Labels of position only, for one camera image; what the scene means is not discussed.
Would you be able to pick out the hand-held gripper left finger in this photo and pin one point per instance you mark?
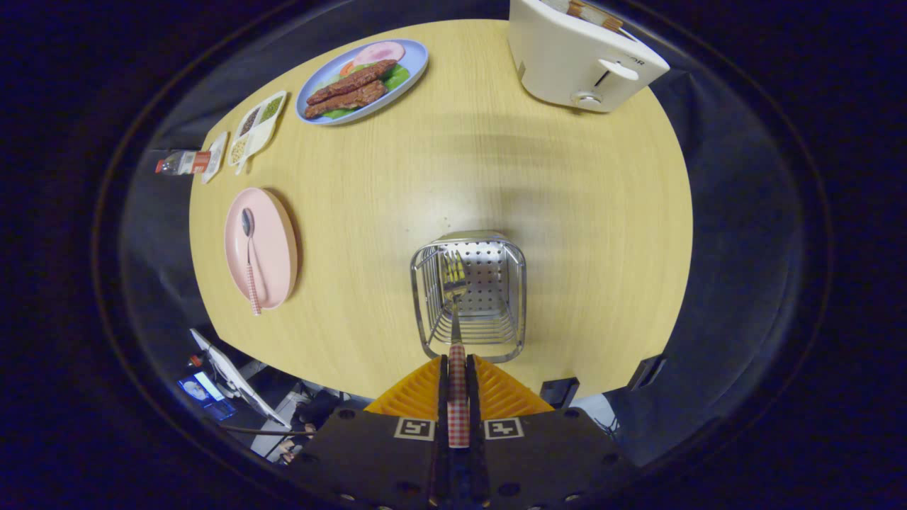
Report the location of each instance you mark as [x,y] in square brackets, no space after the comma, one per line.
[382,460]

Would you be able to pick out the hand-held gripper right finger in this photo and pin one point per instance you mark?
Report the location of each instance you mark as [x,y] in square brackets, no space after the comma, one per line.
[545,460]

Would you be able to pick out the black table clamp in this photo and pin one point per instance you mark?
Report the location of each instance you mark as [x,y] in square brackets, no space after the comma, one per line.
[646,370]
[560,392]

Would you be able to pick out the white flat panel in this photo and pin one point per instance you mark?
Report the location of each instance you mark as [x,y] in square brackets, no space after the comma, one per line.
[237,379]

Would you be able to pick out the lit blue screen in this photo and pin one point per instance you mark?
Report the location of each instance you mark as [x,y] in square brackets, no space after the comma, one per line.
[202,389]

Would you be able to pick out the pink round plate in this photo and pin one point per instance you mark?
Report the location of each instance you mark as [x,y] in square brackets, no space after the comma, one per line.
[273,248]

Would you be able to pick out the small white square tray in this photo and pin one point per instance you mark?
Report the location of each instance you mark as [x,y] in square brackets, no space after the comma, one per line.
[216,152]

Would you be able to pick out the white divided condiment tray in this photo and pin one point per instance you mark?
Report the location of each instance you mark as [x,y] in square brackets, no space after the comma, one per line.
[258,127]

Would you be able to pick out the clear plastic bottle red label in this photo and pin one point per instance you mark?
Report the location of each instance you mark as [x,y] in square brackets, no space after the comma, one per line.
[186,162]

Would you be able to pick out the brown grilled meat strip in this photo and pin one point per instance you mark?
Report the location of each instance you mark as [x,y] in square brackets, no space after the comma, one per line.
[347,99]
[354,80]

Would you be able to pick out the green lettuce leaf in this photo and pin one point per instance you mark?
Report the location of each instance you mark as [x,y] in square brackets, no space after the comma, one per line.
[398,76]

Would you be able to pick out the orange carrot slice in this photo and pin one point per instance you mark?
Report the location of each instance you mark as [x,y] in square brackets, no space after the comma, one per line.
[346,68]

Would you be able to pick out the white toaster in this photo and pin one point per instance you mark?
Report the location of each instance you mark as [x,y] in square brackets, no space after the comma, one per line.
[567,64]

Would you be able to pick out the blue oval plate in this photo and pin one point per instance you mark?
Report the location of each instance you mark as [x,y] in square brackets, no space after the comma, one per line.
[414,60]

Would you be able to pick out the pink ham slice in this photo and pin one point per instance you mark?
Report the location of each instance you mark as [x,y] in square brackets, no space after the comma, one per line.
[379,52]

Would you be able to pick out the toast bread slice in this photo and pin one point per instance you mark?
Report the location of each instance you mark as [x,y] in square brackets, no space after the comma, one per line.
[576,8]
[613,22]

